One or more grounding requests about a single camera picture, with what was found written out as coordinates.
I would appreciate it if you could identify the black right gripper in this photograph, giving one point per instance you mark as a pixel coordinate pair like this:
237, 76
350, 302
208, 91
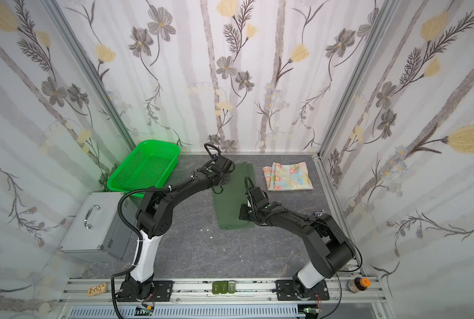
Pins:
246, 211

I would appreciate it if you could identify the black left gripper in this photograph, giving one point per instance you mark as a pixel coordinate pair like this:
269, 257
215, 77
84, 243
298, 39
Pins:
223, 175

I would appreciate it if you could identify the dark green skirt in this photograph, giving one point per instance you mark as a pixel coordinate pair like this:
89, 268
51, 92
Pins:
228, 204

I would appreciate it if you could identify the floral pastel skirt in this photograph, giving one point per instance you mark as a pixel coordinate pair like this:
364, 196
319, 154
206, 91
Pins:
291, 177

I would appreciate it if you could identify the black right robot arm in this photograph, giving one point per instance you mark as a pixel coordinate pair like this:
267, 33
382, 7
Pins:
328, 248

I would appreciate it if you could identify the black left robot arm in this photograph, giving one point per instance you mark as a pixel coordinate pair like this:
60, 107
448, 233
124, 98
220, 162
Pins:
153, 219

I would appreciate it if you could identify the green plastic basket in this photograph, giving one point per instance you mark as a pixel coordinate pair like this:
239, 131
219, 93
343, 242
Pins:
150, 164

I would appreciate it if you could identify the green terminal block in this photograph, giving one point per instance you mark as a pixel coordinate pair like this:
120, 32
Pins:
223, 287

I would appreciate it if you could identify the orange capped bottle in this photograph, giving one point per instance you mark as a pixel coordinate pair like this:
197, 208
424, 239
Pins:
358, 284

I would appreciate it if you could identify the silver metal case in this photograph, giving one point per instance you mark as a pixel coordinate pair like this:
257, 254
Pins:
97, 234

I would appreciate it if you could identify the small wooden block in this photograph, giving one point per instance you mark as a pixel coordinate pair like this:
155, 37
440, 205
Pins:
97, 290

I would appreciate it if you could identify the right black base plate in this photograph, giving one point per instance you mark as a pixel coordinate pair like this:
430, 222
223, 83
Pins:
292, 290

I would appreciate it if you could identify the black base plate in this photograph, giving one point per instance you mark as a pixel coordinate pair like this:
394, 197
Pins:
161, 290
292, 290

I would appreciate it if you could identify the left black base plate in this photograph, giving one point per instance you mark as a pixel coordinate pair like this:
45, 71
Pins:
161, 290

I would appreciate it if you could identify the aluminium mounting rail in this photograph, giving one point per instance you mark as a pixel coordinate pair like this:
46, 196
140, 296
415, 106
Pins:
248, 291

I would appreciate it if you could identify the white slotted cable duct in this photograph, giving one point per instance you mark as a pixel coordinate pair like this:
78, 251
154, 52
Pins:
213, 311

